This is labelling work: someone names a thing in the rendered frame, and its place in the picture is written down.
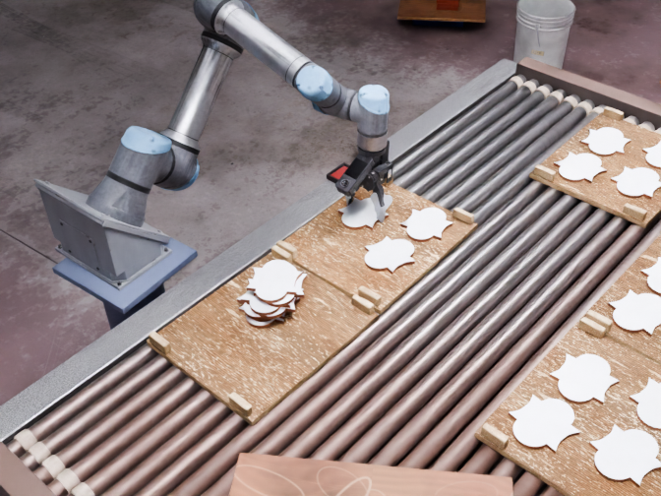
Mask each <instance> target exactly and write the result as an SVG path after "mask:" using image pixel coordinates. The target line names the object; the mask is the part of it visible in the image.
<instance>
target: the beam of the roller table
mask: <svg viewBox="0 0 661 496"><path fill-rule="evenodd" d="M516 64H517V63H515V62H512V61H510V60H508V59H505V58H504V59H502V60H501V61H499V62H498V63H496V64H495V65H494V66H492V67H491V68H489V69H488V70H486V71H485V72H483V73H482V74H481V75H479V76H478V77H476V78H475V79H473V80H472V81H470V82H469V83H468V84H466V85H465V86H463V87H462V88H460V89H459V90H457V91H456V92H454V93H453V94H451V95H450V96H448V97H447V98H445V99H444V100H442V101H441V102H440V103H438V104H437V105H435V106H434V107H432V108H431V109H429V110H428V111H427V112H425V113H424V114H422V115H421V116H419V117H418V118H416V119H415V120H414V121H412V122H411V123H409V124H408V125H406V126H405V127H403V128H402V129H401V130H399V131H398V132H396V133H395V134H393V135H392V136H390V137H389V138H388V141H390V149H389V161H390V162H392V163H393V164H395V163H396V162H398V161H399V160H401V159H402V158H403V157H405V156H406V155H408V154H409V153H411V152H412V151H413V150H415V149H416V148H418V147H419V146H420V145H422V144H423V143H425V142H426V141H427V140H429V139H430V138H431V137H433V136H434V135H436V134H437V133H438V132H440V131H441V130H443V129H444V128H445V127H447V126H448V125H449V124H451V123H452V122H453V121H454V120H455V119H457V118H458V117H460V116H461V115H462V114H464V113H465V112H467V111H468V110H469V109H471V108H472V107H473V106H475V105H476V104H478V103H479V102H480V101H482V100H483V99H485V98H486V97H487V96H489V95H490V94H491V93H493V92H495V91H496V90H497V89H499V88H500V87H502V86H503V85H504V84H506V83H507V81H508V80H509V79H511V78H512V77H514V76H515V71H516ZM344 196H345V195H343V194H342V193H340V192H338V191H337V189H336V187H335V183H333V182H331V181H329V180H327V181H326V182H324V183H323V184H321V185H320V186H319V187H317V188H316V189H314V190H313V191H311V192H310V193H308V194H307V195H306V196H304V197H303V198H301V199H300V200H298V201H297V202H295V203H294V204H293V205H291V206H290V207H288V208H287V209H285V210H284V211H282V212H281V213H280V214H278V215H277V216H275V217H273V218H272V219H270V220H269V221H267V222H266V223H265V224H263V225H262V226H260V227H259V228H257V229H256V230H254V231H253V232H252V233H250V234H249V235H247V236H246V237H244V238H243V239H241V240H240V241H239V242H237V243H236V244H234V245H233V246H231V247H230V248H228V249H227V250H226V251H224V252H223V253H221V254H220V255H218V256H217V257H215V258H214V259H212V260H211V261H210V262H208V263H207V264H205V265H204V266H202V267H201V268H199V269H198V270H197V271H195V272H194V273H192V274H191V275H189V276H188V277H186V278H185V279H183V280H182V281H180V282H179V283H177V284H176V285H174V286H173V287H172V288H170V289H169V290H167V291H166V292H164V293H163V294H161V295H160V296H159V297H158V298H157V299H155V300H154V301H152V302H151V303H149V304H148V305H146V306H145V307H144V308H142V309H141V310H139V311H138V312H136V313H135V314H133V315H132V316H131V317H129V318H128V319H126V320H125V321H123V322H122V323H120V324H119V325H118V326H116V327H115V328H113V329H112V330H110V331H109V332H107V333H106V334H105V335H103V336H102V337H100V338H99V339H97V340H96V341H94V342H92V343H91V344H90V345H88V346H87V347H85V348H84V349H82V350H81V351H79V352H78V353H77V354H75V355H74V356H72V357H71V358H69V359H68V360H66V361H65V362H64V363H62V364H61V365H59V366H58V367H56V368H55V369H53V370H52V371H51V372H49V373H48V374H46V375H45V376H43V377H42V378H40V379H39V380H38V381H36V382H35V383H33V384H32V385H30V386H29V387H27V388H26V389H24V390H23V391H22V392H20V393H19V394H17V395H16V396H14V397H13V398H11V399H10V400H9V401H7V402H6V403H4V404H2V405H1V406H0V440H1V441H2V442H3V443H4V444H5V445H6V444H8V443H9V442H10V441H12V440H13V439H14V436H16V435H17V434H19V433H20V432H21V431H23V430H24V429H28V428H30V427H31V426H33V425H34V424H35V423H37V422H38V421H39V420H40V419H41V418H43V417H44V416H45V415H47V414H48V413H50V412H51V411H52V410H54V409H55V408H56V407H58V406H59V405H61V404H62V403H64V402H65V401H67V400H68V399H69V398H71V397H72V396H74V395H75V394H76V393H78V392H79V391H80V390H82V389H83V388H85V387H86V386H87V385H89V384H90V383H92V382H93V381H94V380H96V379H97V378H98V377H100V376H101V375H103V374H104V373H105V372H107V371H108V370H110V369H111V368H112V367H114V366H115V365H116V364H118V363H119V362H121V361H122V360H123V359H125V358H126V357H128V356H129V355H130V354H132V353H133V352H134V351H136V350H137V349H139V348H140V347H141V346H143V345H144V344H146V343H147V340H148V339H149V338H150V337H149V334H150V333H151V332H156V333H158V332H159V331H161V330H162V329H163V328H165V327H166V326H168V325H169V324H170V323H172V322H173V321H175V320H176V319H178V318H179V317H180V316H182V315H183V314H185V313H186V312H187V311H189V310H190V309H192V308H193V307H194V306H196V305H197V304H199V303H200V302H202V301H203V300H204V299H206V298H207V297H209V296H210V295H211V294H213V293H214V292H216V291H217V290H219V289H220V288H221V287H223V286H224V285H226V284H227V283H228V282H230V281H231V280H233V279H234V278H236V277H237V276H239V275H240V274H242V273H243V272H244V271H246V270H247V269H249V268H250V267H251V266H253V265H254V264H256V263H257V262H258V261H260V260H261V259H263V258H264V257H265V256H266V255H267V254H269V253H270V252H271V248H272V247H273V246H274V245H276V242H278V241H279V240H282V241H284V240H285V239H286V238H288V237H289V236H291V235H292V234H293V233H295V232H296V231H297V230H299V229H300V228H301V227H303V226H304V225H305V224H307V223H308V222H309V221H311V220H312V219H313V218H315V217H317V216H318V215H319V214H321V213H322V212H323V211H325V210H326V209H327V208H329V207H330V206H331V205H333V204H334V203H335V202H337V201H338V200H340V199H341V198H342V197H344ZM276 246H277V245H276Z"/></svg>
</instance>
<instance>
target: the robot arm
mask: <svg viewBox="0 0 661 496"><path fill-rule="evenodd" d="M194 12H195V15H196V18H197V19H198V21H199V22H200V23H201V24H202V26H204V27H205V28H204V30H203V33H202V35H201V40H202V43H203V48H202V50H201V52H200V55H199V57H198V59H197V62H196V64H195V66H194V69H193V71H192V73H191V76H190V78H189V80H188V83H187V85H186V87H185V90H184V91H183V93H182V96H181V98H180V100H179V103H178V105H177V107H176V110H175V112H174V114H173V117H172V119H171V121H170V124H169V126H168V128H167V129H166V130H163V131H161V132H159V134H158V133H156V132H155V131H152V130H148V129H146V128H142V127H138V126H131V127H129V128H128V129H127V130H126V132H125V134H124V136H123V137H122V138H121V143H120V145H119V147H118V149H117V152H116V154H115V156H114V158H113V160H112V162H111V164H110V166H109V168H108V171H107V173H106V175H105V177H104V179H103V180H102V181H101V182H100V183H99V184H98V185H97V186H96V188H95V189H94V190H93V191H92V193H90V194H89V196H88V198H87V200H86V204H87V205H88V206H90V207H91V208H93V209H95V210H96V211H98V212H100V213H103V214H105V215H106V216H109V217H112V218H114V219H117V220H119V221H122V222H125V223H127V224H130V225H133V226H136V227H142V226H143V224H144V221H145V219H146V218H145V215H146V209H147V201H148V195H149V193H150V190H151V188H152V185H155V186H158V187H160V188H162V189H164V190H172V191H181V190H184V189H186V188H188V187H189V186H191V185H192V184H193V183H194V182H195V180H196V179H197V177H198V174H199V169H200V166H199V162H198V160H197V157H198V154H199V152H200V147H199V144H198V140H199V138H200V136H201V133H202V131H203V129H204V127H205V124H206V122H207V120H208V117H209V115H210V111H211V109H212V107H213V104H214V102H215V100H216V97H217V95H218V93H219V90H220V88H221V86H222V84H223V81H224V79H225V77H226V74H227V72H228V70H229V67H230V65H231V63H232V60H233V59H234V58H237V57H239V56H241V54H242V52H243V50H244V49H246V50H247V51H248V52H250V53H251V54H252V55H254V56H255V57H256V58H257V59H259V60H260V61H261V62H263V63H264V64H265V65H266V66H268V67H269V68H270V69H272V70H273V71H274V72H275V73H277V74H278V75H279V76H280V77H281V78H282V79H283V80H285V81H286V82H287V83H288V84H290V85H291V86H292V87H293V88H295V89H296V90H297V91H298V92H300V93H301V94H302V95H303V96H304V97H306V98H307V99H309V100H311V101H312V104H313V107H314V109H315V110H317V111H320V112H322V113H323V114H325V115H332V116H335V117H339V118H342V119H346V120H349V121H354V122H357V145H358V146H357V151H358V153H359V154H358V155H357V157H356V158H355V159H354V160H353V161H352V162H351V164H350V165H349V166H348V168H347V169H346V170H345V172H344V173H343V174H342V176H341V177H340V178H339V179H338V181H337V182H336V183H335V187H336V189H337V191H338V192H340V193H342V194H343V195H345V197H346V203H347V206H349V205H350V204H351V202H352V198H353V197H354V196H355V192H356V191H358V190H359V188H360V187H362V188H364V189H366V190H367V191H368V192H369V191H371V190H373V194H372V195H371V201H372V202H373V204H374V206H375V212H376V214H377V219H378V220H379V221H380V222H384V219H385V214H386V209H387V208H388V207H389V205H390V204H391V202H392V197H391V195H385V192H384V188H383V186H382V184H383V183H385V182H386V179H387V183H389V182H390V181H392V171H393V163H392V162H390V161H389V149H390V141H388V121H389V111H390V105H389V99H390V96H389V92H388V91H387V90H386V89H385V88H384V87H381V86H378V85H374V86H372V85H368V86H364V87H363V88H361V89H360V91H359V92H358V91H355V90H351V89H348V88H345V87H344V86H342V85H341V84H340V83H339V82H338V81H337V80H335V79H334V78H333V77H332V76H331V75H330V74H329V73H328V72H327V71H326V70H325V69H323V68H321V67H319V66H318V65H316V64H315V63H313V61H311V60H310V59H309V58H307V57H306V56H305V55H303V54H302V53H301V52H299V51H298V50H297V49H296V48H294V47H293V46H292V45H290V44H289V43H288V42H286V41H285V40H284V39H282V38H281V37H280V36H279V35H277V34H276V33H275V32H273V31H272V30H270V29H269V28H268V27H266V26H265V25H264V24H263V23H261V22H260V21H259V18H258V15H257V13H256V12H255V11H254V10H253V8H252V7H251V6H250V5H249V4H248V3H247V2H245V1H243V0H195V1H194ZM164 135H165V136H164ZM388 163H389V165H387V164H388ZM389 170H391V177H389Z"/></svg>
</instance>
